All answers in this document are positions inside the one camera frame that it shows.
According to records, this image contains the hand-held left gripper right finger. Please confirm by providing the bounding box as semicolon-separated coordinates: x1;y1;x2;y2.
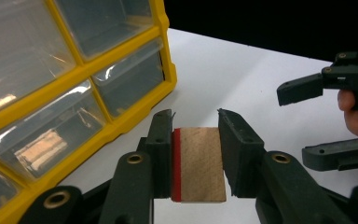
217;107;267;199

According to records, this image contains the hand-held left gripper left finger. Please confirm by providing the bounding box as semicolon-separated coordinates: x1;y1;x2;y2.
144;108;173;200

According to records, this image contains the small wooden block red edge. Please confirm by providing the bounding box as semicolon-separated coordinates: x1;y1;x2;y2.
170;126;227;203

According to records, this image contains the yellow black drawer organizer cabinet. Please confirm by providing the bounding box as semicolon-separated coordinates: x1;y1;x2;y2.
0;0;178;224

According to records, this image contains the set of clear plastic drawers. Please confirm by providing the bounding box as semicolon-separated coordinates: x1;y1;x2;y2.
0;0;166;224

